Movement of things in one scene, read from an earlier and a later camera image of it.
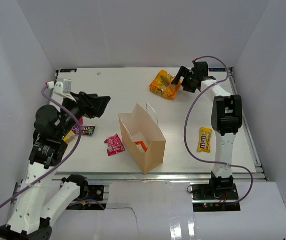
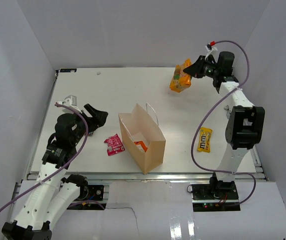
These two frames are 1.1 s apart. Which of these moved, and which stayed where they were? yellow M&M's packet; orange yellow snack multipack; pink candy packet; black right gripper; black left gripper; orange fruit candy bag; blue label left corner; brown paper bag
Moved: black left gripper; black right gripper; orange yellow snack multipack
Stayed: orange fruit candy bag; brown paper bag; blue label left corner; yellow M&M's packet; pink candy packet
